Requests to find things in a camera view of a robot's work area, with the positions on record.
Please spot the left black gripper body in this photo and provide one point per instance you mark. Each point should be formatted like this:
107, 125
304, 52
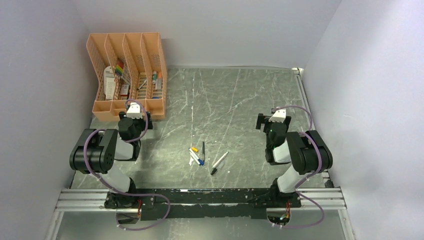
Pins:
140, 125

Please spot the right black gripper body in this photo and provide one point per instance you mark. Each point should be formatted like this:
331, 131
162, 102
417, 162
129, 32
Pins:
264, 119

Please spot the thin black pen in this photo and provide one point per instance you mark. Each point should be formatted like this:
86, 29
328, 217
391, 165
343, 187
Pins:
203, 152

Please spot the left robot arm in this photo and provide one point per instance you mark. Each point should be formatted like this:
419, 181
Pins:
104, 147

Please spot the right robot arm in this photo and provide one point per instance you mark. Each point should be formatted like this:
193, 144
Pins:
305, 151

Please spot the silver marker pen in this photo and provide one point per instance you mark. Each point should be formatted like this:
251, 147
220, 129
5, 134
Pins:
215, 165

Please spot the white pen blue cap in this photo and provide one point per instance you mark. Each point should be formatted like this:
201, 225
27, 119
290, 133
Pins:
194, 152

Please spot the small red box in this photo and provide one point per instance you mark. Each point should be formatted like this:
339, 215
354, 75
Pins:
124, 92

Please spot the white paper box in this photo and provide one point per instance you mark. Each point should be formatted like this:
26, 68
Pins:
109, 83

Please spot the green glue stick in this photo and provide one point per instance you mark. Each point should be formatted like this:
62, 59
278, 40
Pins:
154, 78

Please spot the coloured marker set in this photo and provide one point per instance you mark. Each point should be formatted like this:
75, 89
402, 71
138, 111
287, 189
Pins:
119, 68

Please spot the orange plastic file organizer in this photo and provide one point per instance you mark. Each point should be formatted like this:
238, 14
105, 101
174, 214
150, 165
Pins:
141, 53

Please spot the orange glue stick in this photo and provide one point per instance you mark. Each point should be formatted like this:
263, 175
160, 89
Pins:
159, 81

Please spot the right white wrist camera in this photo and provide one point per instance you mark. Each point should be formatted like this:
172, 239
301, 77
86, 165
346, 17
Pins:
278, 116

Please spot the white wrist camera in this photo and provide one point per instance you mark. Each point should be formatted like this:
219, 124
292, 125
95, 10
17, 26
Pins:
278, 116
134, 111

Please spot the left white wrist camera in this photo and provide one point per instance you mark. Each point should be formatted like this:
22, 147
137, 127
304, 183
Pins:
134, 111

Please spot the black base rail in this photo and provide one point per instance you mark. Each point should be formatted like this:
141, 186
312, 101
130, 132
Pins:
155, 203

